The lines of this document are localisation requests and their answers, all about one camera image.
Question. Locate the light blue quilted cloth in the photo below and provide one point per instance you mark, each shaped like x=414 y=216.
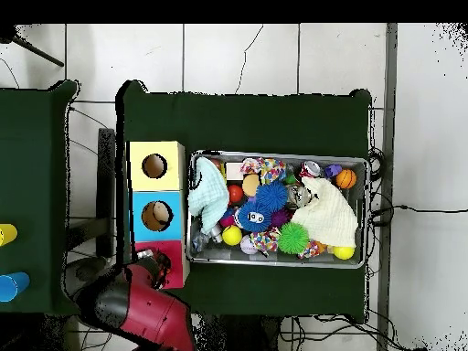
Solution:
x=208 y=193

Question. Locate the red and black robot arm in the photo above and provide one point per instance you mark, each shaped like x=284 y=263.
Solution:
x=153 y=314

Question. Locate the wooden box with three holes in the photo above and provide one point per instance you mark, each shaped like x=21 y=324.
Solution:
x=172 y=182

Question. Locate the red rubber ball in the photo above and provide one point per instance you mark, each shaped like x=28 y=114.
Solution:
x=236 y=193

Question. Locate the blue spiky ball with eyes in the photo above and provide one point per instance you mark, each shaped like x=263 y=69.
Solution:
x=255 y=216

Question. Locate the black metal stand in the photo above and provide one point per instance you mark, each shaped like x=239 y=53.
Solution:
x=106 y=182

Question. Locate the blue spiky rubber ball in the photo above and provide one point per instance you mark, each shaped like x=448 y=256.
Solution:
x=271 y=195

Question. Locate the green spiky rubber ball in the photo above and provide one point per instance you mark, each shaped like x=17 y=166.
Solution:
x=293 y=238

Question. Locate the colourful patterned cloth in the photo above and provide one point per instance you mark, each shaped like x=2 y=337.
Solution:
x=272 y=170

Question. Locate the blue cylinder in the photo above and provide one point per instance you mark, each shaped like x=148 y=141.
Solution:
x=12 y=287

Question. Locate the yellow cylinder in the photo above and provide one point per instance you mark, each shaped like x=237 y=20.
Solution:
x=7 y=234

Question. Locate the dark green table cloth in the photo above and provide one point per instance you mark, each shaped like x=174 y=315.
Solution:
x=237 y=124
x=33 y=164

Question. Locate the cream quilted cloth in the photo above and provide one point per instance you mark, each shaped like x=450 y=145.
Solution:
x=329 y=215

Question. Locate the red soda can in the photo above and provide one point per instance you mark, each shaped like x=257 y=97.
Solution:
x=310 y=169

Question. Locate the yellow ball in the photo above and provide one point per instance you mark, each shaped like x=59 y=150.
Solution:
x=343 y=253

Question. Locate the orange toy basketball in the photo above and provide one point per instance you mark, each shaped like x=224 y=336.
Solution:
x=346 y=178

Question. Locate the black tripod leg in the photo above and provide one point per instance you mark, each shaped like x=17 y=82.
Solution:
x=36 y=53

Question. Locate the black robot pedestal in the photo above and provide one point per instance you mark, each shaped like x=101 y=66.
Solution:
x=241 y=336

